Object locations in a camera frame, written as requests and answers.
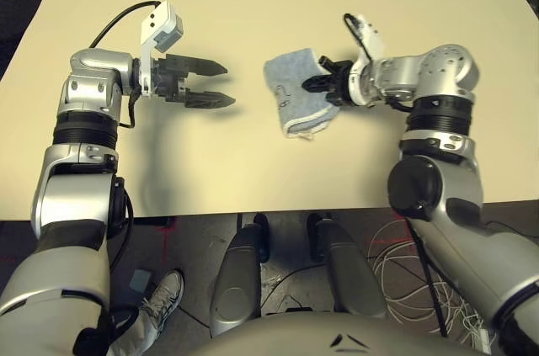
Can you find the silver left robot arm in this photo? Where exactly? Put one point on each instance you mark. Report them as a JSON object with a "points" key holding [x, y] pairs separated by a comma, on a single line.
{"points": [[80, 187]]}

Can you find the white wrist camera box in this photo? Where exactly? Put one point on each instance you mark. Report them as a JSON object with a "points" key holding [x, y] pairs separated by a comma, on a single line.
{"points": [[162, 25], [372, 40]]}

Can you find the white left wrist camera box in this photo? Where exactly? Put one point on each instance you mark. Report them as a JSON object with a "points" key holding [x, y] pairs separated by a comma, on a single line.
{"points": [[162, 25]]}

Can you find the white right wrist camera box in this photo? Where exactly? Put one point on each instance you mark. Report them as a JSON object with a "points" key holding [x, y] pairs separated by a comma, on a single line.
{"points": [[372, 40]]}

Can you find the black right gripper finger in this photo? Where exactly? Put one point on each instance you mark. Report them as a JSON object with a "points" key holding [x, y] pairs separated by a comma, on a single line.
{"points": [[330, 62], [320, 83]]}

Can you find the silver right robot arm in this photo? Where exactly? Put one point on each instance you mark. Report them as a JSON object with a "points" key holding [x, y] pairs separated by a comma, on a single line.
{"points": [[442, 187]]}

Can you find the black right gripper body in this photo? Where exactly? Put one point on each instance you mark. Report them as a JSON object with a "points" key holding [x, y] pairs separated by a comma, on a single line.
{"points": [[346, 84]]}

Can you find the light grey trouser leg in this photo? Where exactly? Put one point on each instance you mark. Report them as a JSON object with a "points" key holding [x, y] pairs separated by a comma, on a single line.
{"points": [[135, 333]]}

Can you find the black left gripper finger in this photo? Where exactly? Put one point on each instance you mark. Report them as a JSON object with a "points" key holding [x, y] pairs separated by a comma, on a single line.
{"points": [[206, 67], [208, 99]]}

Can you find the grey robot left leg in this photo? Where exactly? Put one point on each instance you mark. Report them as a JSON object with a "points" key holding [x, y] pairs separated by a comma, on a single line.
{"points": [[238, 284]]}

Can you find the grey robot right leg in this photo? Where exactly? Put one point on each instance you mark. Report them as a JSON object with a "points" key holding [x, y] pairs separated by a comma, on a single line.
{"points": [[351, 276]]}

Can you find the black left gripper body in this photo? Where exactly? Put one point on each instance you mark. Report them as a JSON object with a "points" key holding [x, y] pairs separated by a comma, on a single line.
{"points": [[170, 78]]}

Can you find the grey robot leg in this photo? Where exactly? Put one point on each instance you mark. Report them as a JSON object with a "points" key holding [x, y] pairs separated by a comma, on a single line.
{"points": [[238, 284], [351, 276]]}

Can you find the light blue terry rag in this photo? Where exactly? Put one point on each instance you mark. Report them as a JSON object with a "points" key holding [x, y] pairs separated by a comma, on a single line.
{"points": [[290, 91]]}

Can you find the grey robot torso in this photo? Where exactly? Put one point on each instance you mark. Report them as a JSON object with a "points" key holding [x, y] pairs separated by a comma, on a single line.
{"points": [[337, 337]]}

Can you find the white grey sneaker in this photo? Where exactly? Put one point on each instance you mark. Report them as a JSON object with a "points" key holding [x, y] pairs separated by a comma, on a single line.
{"points": [[165, 297]]}

